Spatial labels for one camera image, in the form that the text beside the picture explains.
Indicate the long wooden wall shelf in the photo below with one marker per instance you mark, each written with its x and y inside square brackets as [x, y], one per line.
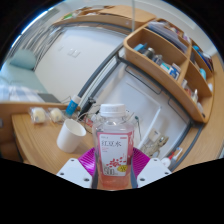
[110, 18]

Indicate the wooden tree figurine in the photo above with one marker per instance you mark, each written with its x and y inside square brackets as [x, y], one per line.
[158, 145]

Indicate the white paper cup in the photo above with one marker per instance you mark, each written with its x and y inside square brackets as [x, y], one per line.
[68, 138]

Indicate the clear drink bottle pink label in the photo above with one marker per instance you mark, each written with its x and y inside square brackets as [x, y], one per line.
[113, 146]

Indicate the bed with light bedding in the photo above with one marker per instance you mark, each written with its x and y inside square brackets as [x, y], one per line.
[20, 85]

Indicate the grey metal desk frame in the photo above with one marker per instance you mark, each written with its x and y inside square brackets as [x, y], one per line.
[100, 70]

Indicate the black cylindrical device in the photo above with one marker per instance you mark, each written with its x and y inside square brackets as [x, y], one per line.
[87, 106]

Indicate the wooden wall shelf unit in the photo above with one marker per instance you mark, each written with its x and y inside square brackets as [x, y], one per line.
[156, 71]

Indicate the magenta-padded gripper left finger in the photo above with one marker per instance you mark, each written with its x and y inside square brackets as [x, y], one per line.
[71, 170]

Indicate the plastic-wrapped yellow bun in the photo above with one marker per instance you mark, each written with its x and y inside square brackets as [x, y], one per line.
[38, 115]
[56, 115]

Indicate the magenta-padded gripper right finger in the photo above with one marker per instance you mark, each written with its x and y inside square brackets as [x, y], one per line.
[153, 170]

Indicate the white wall switch plate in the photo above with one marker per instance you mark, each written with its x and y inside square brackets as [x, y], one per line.
[74, 52]

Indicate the blue tube with white cap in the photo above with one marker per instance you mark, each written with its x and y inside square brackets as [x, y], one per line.
[71, 107]

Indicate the teal pillow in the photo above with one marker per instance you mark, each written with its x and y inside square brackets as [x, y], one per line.
[22, 60]

